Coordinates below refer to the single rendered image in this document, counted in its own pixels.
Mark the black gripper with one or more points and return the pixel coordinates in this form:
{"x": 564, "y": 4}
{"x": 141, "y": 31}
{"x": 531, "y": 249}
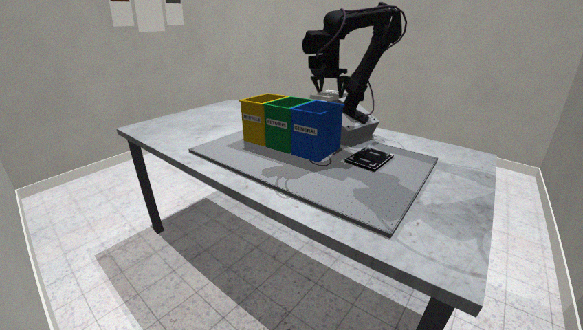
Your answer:
{"x": 332, "y": 74}

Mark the white well plate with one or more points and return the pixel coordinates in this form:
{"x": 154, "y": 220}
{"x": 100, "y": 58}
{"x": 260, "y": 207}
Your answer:
{"x": 328, "y": 95}

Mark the yellow bin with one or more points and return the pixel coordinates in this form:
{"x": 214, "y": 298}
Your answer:
{"x": 253, "y": 119}

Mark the green bin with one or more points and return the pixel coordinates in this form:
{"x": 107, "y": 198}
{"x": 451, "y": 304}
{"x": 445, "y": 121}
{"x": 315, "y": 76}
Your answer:
{"x": 278, "y": 122}

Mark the blue bin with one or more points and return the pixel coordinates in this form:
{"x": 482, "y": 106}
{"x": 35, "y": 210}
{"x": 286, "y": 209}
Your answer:
{"x": 316, "y": 129}

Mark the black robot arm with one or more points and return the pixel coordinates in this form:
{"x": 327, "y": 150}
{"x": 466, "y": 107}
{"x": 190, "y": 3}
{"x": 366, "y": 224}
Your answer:
{"x": 385, "y": 33}

